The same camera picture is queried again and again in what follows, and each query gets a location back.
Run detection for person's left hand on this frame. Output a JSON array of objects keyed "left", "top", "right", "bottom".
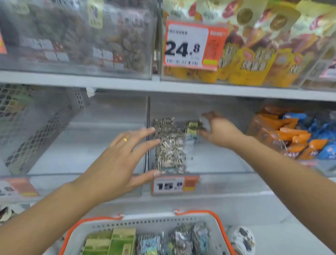
[{"left": 72, "top": 128, "right": 161, "bottom": 203}]

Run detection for person's right hand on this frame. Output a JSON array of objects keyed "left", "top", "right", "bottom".
[{"left": 198, "top": 111, "right": 246, "bottom": 150}]

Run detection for sunflower seed packets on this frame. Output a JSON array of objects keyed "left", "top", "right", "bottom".
[{"left": 152, "top": 117, "right": 188, "bottom": 174}]

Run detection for white orange shopping basket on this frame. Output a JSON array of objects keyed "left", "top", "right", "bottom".
[{"left": 58, "top": 210, "right": 237, "bottom": 255}]

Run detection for white store shelf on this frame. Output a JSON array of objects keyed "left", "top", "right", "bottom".
[{"left": 0, "top": 0, "right": 336, "bottom": 232}]

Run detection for green snack packet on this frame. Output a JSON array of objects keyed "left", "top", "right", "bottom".
[
  {"left": 107, "top": 227, "right": 137, "bottom": 255},
  {"left": 82, "top": 230, "right": 114, "bottom": 255}
]

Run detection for pile of seed packets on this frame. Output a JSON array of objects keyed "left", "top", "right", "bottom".
[{"left": 135, "top": 222, "right": 211, "bottom": 255}]

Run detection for person's left forearm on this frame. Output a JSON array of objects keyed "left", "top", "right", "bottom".
[{"left": 0, "top": 181, "right": 105, "bottom": 255}]

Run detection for person's right forearm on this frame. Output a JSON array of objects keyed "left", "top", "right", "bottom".
[{"left": 231, "top": 136, "right": 336, "bottom": 253}]

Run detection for person's right shoe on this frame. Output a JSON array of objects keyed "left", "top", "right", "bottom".
[{"left": 227, "top": 225, "right": 257, "bottom": 255}]

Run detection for bin of yellow snacks 2.5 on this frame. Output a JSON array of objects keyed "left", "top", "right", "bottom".
[{"left": 302, "top": 39, "right": 336, "bottom": 90}]

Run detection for empty clear plastic bin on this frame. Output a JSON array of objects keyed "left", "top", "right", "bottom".
[{"left": 0, "top": 87, "right": 149, "bottom": 201}]

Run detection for stack of yellow snack bags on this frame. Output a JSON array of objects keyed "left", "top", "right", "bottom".
[{"left": 162, "top": 0, "right": 336, "bottom": 87}]

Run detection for clear bin of nut bags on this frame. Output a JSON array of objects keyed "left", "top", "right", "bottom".
[{"left": 8, "top": 0, "right": 155, "bottom": 74}]

